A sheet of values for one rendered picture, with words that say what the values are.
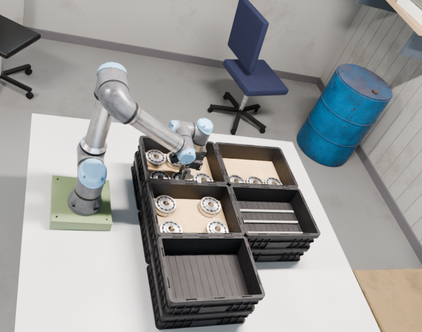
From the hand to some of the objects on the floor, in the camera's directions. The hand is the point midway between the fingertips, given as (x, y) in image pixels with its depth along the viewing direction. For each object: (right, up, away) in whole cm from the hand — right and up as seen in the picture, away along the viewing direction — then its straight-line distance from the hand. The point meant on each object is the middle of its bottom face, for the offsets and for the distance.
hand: (180, 176), depth 229 cm
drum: (+119, +22, +212) cm, 244 cm away
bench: (-12, -79, +41) cm, 90 cm away
